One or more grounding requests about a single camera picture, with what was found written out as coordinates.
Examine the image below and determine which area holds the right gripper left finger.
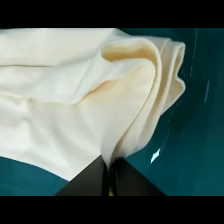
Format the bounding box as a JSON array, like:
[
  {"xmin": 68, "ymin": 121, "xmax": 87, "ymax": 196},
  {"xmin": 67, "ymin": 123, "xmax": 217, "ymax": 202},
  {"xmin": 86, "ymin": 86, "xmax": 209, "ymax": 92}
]
[{"xmin": 55, "ymin": 155, "xmax": 109, "ymax": 197}]

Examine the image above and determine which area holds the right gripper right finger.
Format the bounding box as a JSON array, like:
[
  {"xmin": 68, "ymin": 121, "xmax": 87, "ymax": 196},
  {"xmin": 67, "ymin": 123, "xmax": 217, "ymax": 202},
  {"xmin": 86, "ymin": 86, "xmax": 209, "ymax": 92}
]
[{"xmin": 110, "ymin": 157, "xmax": 167, "ymax": 197}]

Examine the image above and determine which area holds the cream shirt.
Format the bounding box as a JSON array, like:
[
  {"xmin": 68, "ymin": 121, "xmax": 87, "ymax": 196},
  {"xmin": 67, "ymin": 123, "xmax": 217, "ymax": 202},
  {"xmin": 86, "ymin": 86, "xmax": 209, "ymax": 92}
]
[{"xmin": 0, "ymin": 27, "xmax": 187, "ymax": 183}]

